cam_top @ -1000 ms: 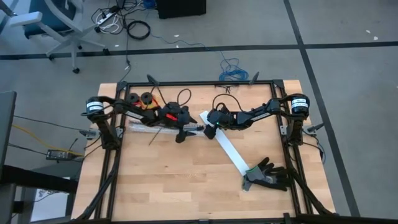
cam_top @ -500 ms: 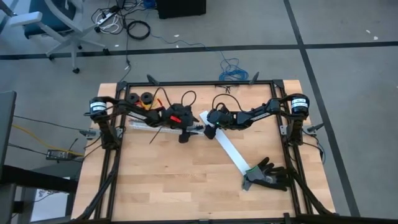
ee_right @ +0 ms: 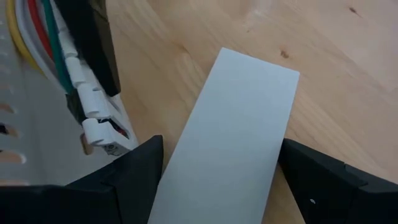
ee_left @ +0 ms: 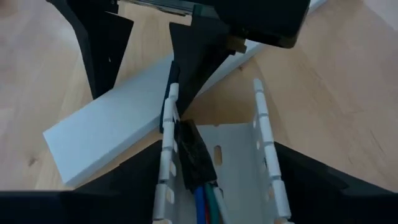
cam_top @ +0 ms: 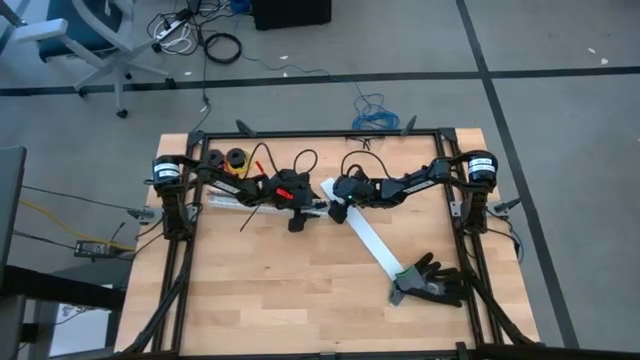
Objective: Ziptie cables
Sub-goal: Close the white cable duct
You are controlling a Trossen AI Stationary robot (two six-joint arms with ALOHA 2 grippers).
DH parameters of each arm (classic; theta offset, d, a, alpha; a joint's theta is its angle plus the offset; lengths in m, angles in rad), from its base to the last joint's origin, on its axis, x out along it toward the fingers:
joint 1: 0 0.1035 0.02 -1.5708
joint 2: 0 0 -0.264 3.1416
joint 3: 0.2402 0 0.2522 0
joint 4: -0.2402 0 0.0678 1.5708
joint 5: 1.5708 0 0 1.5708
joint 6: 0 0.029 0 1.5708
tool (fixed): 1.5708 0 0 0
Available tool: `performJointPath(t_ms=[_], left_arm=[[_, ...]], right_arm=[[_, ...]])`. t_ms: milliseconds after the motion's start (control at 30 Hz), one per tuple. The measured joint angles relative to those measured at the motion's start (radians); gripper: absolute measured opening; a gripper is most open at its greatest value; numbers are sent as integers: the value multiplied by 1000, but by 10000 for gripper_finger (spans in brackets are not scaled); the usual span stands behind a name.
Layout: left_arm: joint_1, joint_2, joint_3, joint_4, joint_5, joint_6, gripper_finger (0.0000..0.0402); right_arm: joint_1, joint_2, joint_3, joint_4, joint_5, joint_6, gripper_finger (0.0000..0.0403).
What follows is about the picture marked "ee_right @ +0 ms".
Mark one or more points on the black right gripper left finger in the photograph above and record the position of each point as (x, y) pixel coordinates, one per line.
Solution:
(93, 205)

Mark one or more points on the white duct cover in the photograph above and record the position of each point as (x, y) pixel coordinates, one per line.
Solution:
(230, 140)

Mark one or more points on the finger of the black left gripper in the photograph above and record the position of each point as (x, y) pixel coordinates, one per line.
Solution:
(90, 46)

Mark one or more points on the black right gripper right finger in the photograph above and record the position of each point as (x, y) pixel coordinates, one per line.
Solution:
(342, 199)

